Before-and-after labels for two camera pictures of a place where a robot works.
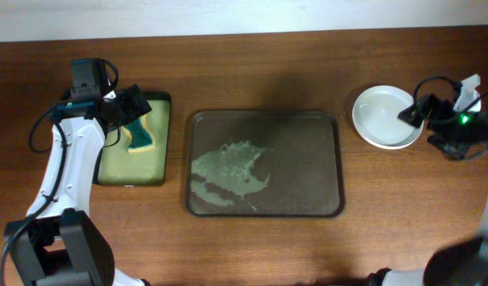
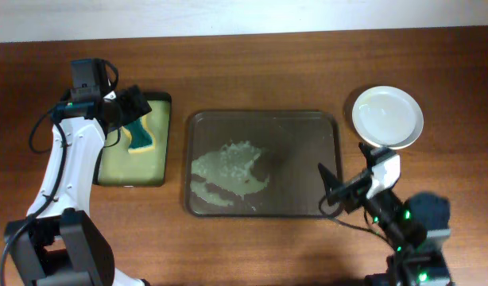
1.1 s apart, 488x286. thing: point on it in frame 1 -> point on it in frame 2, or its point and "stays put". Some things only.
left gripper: [133, 110] stays put
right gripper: [439, 108] -> [336, 190]
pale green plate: [375, 117] stays put
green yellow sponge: [141, 138] stays put
